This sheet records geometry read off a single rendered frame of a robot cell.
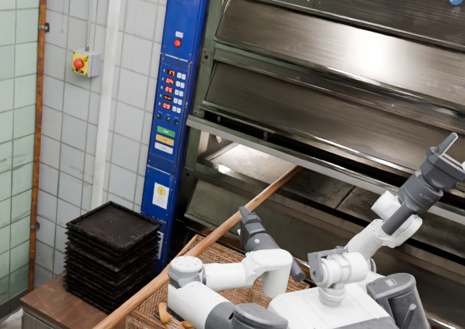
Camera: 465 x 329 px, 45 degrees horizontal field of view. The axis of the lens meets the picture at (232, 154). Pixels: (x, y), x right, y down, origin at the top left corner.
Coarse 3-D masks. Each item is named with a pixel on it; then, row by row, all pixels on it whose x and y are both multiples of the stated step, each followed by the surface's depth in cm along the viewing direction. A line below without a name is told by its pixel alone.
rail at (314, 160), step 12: (192, 120) 217; (204, 120) 215; (228, 132) 211; (240, 132) 209; (264, 144) 205; (276, 144) 204; (300, 156) 200; (336, 168) 195; (372, 180) 190; (396, 192) 187; (444, 204) 181
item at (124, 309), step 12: (300, 168) 248; (264, 192) 217; (252, 204) 207; (240, 216) 198; (228, 228) 190; (204, 240) 178; (216, 240) 183; (192, 252) 171; (168, 276) 159; (144, 288) 151; (156, 288) 154; (132, 300) 146; (144, 300) 149; (120, 312) 141; (108, 324) 137
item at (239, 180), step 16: (224, 176) 234; (240, 176) 234; (256, 192) 229; (288, 192) 228; (304, 208) 221; (320, 208) 219; (336, 224) 216; (352, 224) 213; (368, 224) 214; (416, 240) 209; (416, 256) 205; (432, 256) 202; (448, 256) 202; (464, 272) 198
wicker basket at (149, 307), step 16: (192, 240) 246; (176, 256) 237; (208, 256) 246; (224, 256) 243; (240, 256) 240; (160, 288) 232; (240, 288) 240; (256, 288) 238; (288, 288) 232; (304, 288) 227; (144, 304) 224; (128, 320) 216; (144, 320) 212; (160, 320) 233; (176, 320) 235
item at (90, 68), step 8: (80, 48) 248; (80, 56) 243; (88, 56) 241; (96, 56) 245; (72, 64) 247; (88, 64) 243; (96, 64) 247; (80, 72) 246; (88, 72) 244; (96, 72) 248
